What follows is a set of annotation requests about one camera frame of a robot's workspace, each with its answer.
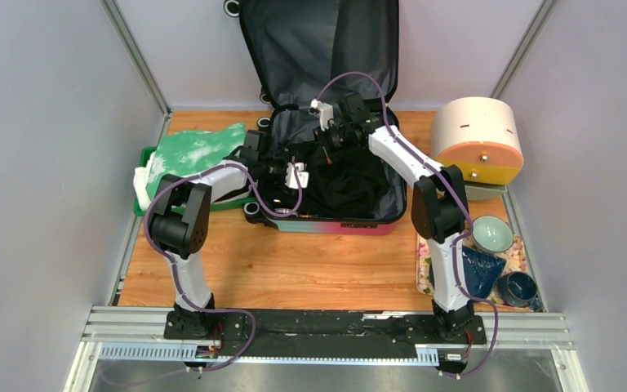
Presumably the floral pattern tray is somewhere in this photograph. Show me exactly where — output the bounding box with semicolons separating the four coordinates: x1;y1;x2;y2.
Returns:
416;234;529;308

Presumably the light green saucer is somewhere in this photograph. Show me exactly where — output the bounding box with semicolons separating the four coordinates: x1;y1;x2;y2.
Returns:
472;216;514;253

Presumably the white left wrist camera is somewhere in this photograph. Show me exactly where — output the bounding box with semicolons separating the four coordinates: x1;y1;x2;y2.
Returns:
285;162;309;189

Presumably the round pastel drawer cabinet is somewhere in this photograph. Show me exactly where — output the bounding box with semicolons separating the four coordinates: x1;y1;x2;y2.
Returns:
429;96;524;201

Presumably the white cloth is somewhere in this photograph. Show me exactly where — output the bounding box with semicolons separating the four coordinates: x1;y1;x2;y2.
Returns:
132;167;152;212

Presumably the dark blue cup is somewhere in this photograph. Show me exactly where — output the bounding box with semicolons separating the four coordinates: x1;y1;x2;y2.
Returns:
496;271;544;312

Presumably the green tie-dye garment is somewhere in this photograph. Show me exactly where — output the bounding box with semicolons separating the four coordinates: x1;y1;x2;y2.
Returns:
146;122;247;200

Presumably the black t-shirt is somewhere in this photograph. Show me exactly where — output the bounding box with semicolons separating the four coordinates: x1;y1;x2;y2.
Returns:
211;185;251;205

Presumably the dark blue plate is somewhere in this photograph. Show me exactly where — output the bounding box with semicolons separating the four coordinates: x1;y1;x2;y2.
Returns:
417;247;506;298

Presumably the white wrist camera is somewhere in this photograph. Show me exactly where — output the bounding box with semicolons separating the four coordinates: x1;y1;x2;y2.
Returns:
285;162;309;189
309;99;334;131

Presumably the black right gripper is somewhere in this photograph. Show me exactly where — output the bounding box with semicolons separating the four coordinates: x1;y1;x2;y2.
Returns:
311;122;354;167

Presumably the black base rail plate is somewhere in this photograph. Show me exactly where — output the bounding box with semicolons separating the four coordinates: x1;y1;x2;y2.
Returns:
163;307;488;359

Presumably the small round tin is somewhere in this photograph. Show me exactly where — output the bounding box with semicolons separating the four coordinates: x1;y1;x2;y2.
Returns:
274;207;299;218

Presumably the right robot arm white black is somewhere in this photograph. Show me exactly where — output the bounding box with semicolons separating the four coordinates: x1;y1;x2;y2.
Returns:
309;94;474;342

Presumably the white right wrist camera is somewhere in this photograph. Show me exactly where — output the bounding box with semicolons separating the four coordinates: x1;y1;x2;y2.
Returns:
309;99;334;131

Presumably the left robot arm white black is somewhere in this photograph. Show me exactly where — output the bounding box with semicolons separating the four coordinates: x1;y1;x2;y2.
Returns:
144;130;300;339

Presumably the black clothing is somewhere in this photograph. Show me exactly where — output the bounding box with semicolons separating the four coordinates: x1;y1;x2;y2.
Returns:
255;140;394;219

